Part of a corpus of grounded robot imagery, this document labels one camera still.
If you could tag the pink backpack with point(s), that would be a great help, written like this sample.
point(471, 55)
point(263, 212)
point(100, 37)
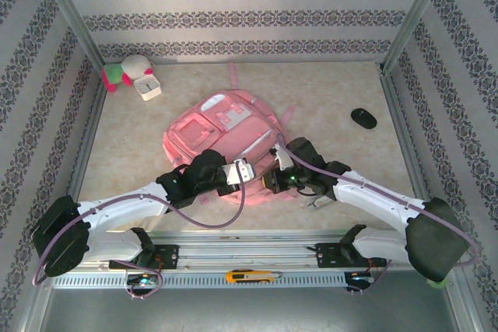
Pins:
point(233, 130)

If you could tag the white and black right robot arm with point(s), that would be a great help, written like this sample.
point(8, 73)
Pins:
point(373, 196)

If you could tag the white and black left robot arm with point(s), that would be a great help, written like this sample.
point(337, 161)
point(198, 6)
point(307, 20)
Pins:
point(124, 205)

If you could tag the small silver metal tool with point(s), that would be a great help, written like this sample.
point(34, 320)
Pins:
point(317, 203)

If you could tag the black computer mouse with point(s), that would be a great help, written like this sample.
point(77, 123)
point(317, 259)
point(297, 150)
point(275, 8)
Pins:
point(363, 118)

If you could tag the orange utility knife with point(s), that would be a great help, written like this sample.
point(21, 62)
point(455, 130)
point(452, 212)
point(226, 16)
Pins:
point(243, 277)

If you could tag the small white square clock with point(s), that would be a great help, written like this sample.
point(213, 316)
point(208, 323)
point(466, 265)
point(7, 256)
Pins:
point(148, 89)

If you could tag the right controller board green light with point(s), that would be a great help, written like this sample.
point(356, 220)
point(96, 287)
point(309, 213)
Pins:
point(360, 278)

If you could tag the controller board green light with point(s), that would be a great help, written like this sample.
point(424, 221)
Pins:
point(360, 278)
point(144, 280)

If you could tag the left controller board green light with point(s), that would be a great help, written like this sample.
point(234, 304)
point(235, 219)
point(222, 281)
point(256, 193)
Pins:
point(144, 280)

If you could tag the white green pink plush toy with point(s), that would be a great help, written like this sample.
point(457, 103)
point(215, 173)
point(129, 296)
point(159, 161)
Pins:
point(134, 65)

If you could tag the green tape roll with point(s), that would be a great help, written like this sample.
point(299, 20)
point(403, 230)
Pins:
point(437, 284)

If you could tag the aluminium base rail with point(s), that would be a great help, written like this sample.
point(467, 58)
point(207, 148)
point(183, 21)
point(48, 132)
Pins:
point(249, 250)

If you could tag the aluminium right side rail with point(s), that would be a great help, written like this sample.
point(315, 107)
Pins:
point(398, 114)

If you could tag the aluminium left side rail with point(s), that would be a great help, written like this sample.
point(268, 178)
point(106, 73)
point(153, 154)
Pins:
point(83, 153)

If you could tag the aluminium right corner post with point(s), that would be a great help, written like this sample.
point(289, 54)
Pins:
point(417, 13)

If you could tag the aluminium corner post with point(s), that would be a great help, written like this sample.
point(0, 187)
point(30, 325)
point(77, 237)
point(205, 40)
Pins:
point(71, 13)
point(417, 13)

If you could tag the aluminium left corner post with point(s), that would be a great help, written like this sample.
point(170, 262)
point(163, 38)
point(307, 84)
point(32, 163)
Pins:
point(71, 13)

